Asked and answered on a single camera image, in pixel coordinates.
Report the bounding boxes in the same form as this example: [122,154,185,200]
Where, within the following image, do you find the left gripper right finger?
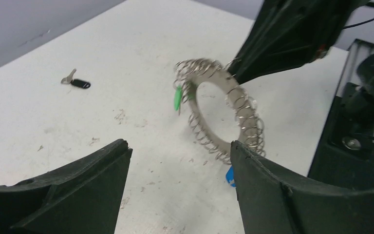
[230,141,374,234]

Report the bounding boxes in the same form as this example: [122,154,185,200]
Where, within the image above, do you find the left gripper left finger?
[0,139,132,234]

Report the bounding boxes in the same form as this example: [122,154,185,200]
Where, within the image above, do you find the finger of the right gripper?
[228,0,367,84]

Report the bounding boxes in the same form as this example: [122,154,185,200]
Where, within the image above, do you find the key with blue tag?
[225,166,236,188]

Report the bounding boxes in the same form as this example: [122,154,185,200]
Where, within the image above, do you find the metal keyring chain loop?
[172,58,267,165]

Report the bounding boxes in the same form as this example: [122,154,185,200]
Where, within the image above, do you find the key with black tag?
[60,68,91,89]

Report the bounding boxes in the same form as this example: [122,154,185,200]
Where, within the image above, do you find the aluminium frame rail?
[335,39,374,97]

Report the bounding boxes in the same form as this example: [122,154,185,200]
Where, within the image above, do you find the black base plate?
[308,82,374,190]

